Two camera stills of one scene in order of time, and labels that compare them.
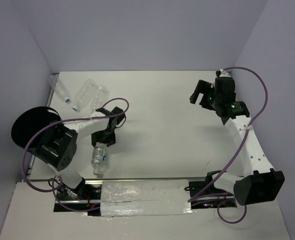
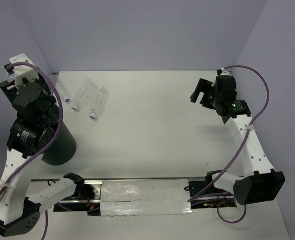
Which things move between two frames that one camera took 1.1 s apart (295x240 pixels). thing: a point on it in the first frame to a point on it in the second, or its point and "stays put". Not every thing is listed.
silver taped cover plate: (145, 197) stays put
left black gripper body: (106, 136) to (10, 87)
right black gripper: (203, 86) stays put
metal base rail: (86, 194) stays put
